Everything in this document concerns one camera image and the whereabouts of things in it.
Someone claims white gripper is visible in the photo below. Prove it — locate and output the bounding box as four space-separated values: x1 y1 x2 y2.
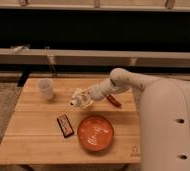
75 85 104 109

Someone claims white lotion bottle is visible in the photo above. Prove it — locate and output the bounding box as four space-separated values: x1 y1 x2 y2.
69 91 92 108

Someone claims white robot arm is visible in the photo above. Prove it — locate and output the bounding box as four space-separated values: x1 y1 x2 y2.
73 68 190 171

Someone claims dark chocolate bar wrapper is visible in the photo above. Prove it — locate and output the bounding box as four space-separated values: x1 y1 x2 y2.
57 115 74 138

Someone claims orange bowl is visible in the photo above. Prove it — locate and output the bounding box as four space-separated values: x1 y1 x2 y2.
77 115 114 152

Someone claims translucent white plastic cup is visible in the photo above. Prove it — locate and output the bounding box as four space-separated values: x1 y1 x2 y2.
36 78 54 100

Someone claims wooden table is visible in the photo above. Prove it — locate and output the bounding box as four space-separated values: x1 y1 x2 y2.
0 78 140 165

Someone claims wooden rail shelf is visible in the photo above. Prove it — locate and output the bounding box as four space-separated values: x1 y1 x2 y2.
0 47 190 68

